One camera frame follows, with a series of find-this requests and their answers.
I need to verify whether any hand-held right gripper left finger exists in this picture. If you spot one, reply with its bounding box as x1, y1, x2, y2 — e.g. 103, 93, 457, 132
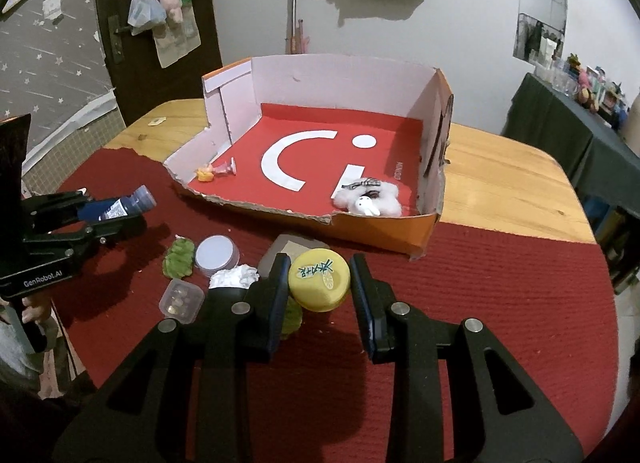
52, 253, 293, 463

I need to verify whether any paper sheet on door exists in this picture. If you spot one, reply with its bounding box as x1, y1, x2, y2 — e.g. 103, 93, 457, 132
152, 3, 201, 69

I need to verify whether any door handle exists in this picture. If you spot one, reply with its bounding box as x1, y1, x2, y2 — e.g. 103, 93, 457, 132
107, 15, 134, 64

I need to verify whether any group of small toys and bottles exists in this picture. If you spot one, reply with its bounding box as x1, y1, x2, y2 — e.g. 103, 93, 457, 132
535, 53, 632, 126

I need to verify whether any small pink figurine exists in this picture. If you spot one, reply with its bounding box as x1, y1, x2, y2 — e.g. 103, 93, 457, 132
196, 158, 239, 182

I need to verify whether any person's left hand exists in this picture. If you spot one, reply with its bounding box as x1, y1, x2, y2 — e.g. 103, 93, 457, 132
20, 293, 53, 339

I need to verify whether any dark chair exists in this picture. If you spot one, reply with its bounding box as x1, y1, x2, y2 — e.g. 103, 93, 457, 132
595, 205, 640, 296

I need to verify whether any dark wooden door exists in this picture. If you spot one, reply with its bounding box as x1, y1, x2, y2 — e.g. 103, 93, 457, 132
94, 0, 224, 126

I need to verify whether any dark green cloth table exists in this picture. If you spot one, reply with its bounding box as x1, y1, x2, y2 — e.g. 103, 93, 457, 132
502, 72, 640, 220

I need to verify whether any blue paint tube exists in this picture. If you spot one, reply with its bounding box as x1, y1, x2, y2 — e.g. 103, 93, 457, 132
77, 185, 157, 222

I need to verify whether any white fluffy plush with bow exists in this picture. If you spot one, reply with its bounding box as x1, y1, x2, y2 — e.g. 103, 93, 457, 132
332, 175, 404, 218

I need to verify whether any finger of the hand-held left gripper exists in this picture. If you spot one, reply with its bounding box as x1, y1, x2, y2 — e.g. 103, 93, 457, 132
22, 215, 148, 264
20, 189, 96, 231

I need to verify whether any stick with red tip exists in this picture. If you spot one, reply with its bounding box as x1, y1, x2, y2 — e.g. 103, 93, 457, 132
285, 0, 304, 56

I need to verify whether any small clear plastic box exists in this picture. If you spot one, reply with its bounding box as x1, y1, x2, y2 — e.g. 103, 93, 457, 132
159, 279, 205, 325

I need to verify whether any white round container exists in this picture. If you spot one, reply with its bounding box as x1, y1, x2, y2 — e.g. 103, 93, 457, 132
194, 234, 241, 278

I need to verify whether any red and white cardboard box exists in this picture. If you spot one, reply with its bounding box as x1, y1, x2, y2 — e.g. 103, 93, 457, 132
162, 54, 454, 262

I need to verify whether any red table mat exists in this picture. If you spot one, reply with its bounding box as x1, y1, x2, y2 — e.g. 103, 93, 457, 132
50, 145, 621, 463

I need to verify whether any clear plastic bag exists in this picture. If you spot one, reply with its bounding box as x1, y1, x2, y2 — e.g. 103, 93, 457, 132
127, 0, 169, 36

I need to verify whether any wall mirror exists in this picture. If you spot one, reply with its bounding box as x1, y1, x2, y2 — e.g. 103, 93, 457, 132
515, 0, 569, 64

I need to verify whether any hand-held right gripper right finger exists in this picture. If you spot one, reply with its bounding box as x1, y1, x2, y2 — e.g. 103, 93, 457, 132
349, 253, 586, 463

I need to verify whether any black roll with white tissue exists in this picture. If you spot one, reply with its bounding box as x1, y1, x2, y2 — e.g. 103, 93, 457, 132
207, 265, 261, 304

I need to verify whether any grey cardboard piece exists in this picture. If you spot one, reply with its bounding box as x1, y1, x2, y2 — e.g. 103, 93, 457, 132
260, 234, 331, 284

